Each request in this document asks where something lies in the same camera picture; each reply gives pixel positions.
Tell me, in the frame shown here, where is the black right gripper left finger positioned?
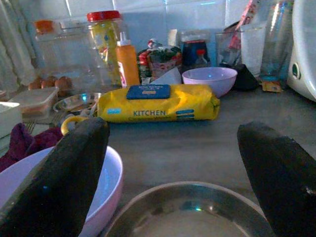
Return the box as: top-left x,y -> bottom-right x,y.
0,117 -> 111,237

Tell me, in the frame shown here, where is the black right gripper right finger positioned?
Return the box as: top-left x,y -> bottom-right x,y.
237,121 -> 316,237

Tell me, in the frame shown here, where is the large pink plastic bowl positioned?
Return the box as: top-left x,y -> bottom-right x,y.
0,145 -> 124,237

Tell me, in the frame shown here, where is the purple cloth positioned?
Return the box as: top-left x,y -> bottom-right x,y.
0,122 -> 64,173

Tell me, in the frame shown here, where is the metal fork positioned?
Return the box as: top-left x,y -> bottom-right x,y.
24,112 -> 62,133

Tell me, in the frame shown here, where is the small steel dish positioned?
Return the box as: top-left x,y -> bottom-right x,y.
52,92 -> 102,113

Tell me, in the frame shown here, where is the white rectangular box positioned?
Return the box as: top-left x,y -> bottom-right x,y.
0,101 -> 23,139

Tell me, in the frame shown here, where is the clear lidded plastic container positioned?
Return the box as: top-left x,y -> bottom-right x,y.
8,86 -> 60,119

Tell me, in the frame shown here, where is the small orange sachet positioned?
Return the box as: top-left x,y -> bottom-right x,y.
261,80 -> 282,93

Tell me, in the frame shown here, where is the steel plate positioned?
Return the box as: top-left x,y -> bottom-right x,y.
105,181 -> 276,237

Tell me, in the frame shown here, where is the brown egg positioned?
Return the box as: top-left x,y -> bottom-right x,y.
54,76 -> 73,97
40,76 -> 58,89
28,77 -> 42,90

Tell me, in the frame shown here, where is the black cloth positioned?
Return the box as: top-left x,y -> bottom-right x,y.
219,63 -> 260,91

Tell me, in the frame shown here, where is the small pink plastic bowl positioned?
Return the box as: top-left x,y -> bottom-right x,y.
182,67 -> 238,98

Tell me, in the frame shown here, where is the yellow kitchen wipes pack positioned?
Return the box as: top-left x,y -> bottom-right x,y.
97,83 -> 221,123

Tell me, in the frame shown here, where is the orange lid clear plastic jar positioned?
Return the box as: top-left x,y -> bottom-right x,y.
33,19 -> 99,93

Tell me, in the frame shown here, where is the white appliance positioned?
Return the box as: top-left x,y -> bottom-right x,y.
286,0 -> 316,102

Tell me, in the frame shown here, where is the white plastic cup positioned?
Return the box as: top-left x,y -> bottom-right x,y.
239,23 -> 267,78

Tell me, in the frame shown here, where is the clear drinking glass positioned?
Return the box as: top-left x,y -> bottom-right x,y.
260,1 -> 294,82

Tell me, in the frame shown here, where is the orange squeeze sauce bottle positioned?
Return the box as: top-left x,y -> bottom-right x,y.
116,31 -> 141,88

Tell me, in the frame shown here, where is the clear glass tumbler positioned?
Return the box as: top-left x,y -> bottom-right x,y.
215,31 -> 242,67

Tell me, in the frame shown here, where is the red lid clear plastic jar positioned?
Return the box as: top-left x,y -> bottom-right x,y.
86,10 -> 129,87

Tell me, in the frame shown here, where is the white folded paper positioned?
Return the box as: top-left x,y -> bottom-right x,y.
149,67 -> 183,85

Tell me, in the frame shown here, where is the dark blue packet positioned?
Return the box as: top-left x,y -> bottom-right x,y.
179,30 -> 212,72

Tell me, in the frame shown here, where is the red green snack packet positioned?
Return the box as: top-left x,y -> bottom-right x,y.
137,39 -> 183,82

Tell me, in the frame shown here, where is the yellow ring handle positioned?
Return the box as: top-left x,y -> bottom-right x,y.
60,116 -> 88,136

